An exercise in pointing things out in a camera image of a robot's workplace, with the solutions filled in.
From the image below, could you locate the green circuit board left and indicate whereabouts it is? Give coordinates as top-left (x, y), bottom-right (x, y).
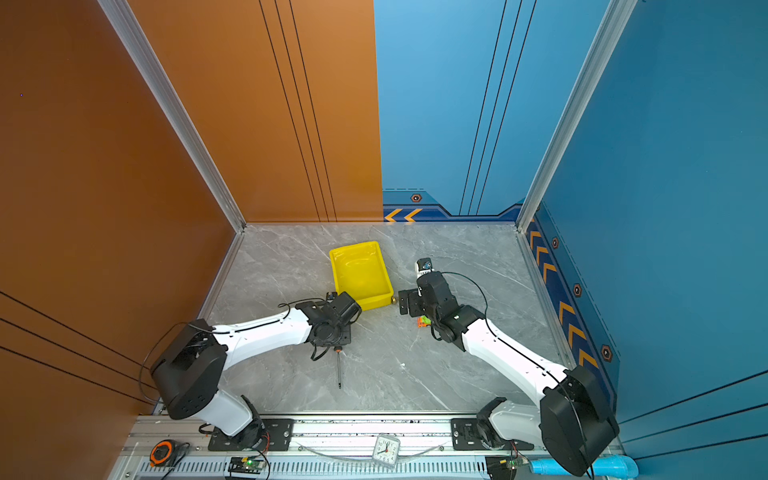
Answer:
top-left (227, 456), bottom-right (270, 479)

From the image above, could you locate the white analog clock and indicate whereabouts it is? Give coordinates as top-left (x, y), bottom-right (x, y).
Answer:
top-left (371, 435), bottom-right (401, 468)

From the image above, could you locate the orange black handled screwdriver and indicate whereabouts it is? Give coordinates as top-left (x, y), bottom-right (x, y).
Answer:
top-left (334, 346), bottom-right (343, 389)

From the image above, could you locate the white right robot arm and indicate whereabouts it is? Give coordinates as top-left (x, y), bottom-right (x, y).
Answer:
top-left (399, 259), bottom-right (619, 476)

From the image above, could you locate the circuit board right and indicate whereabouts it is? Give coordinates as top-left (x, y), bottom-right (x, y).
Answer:
top-left (500, 459), bottom-right (523, 470)

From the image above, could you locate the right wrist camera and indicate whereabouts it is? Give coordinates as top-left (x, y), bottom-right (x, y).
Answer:
top-left (416, 257), bottom-right (433, 277)

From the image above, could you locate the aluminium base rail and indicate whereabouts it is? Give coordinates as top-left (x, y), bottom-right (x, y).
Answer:
top-left (108, 412), bottom-right (549, 479)

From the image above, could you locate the orange black tape measure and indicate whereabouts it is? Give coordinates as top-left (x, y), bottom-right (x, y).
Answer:
top-left (149, 439), bottom-right (178, 467)

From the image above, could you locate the aluminium corner post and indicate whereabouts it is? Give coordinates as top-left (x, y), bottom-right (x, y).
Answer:
top-left (98, 0), bottom-right (247, 234)
top-left (516, 0), bottom-right (638, 234)

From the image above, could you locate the blue pipe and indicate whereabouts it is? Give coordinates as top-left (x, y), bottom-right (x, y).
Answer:
top-left (530, 454), bottom-right (639, 480)

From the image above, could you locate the aluminium corner post right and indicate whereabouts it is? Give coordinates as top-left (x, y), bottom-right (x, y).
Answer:
top-left (516, 0), bottom-right (638, 234)

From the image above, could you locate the yellow plastic bin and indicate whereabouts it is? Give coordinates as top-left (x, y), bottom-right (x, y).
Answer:
top-left (329, 241), bottom-right (394, 311)

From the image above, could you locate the aluminium corner post left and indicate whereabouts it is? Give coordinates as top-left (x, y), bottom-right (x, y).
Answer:
top-left (98, 0), bottom-right (247, 234)

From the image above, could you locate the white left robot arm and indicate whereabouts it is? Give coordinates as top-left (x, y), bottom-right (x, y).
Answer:
top-left (150, 292), bottom-right (362, 449)

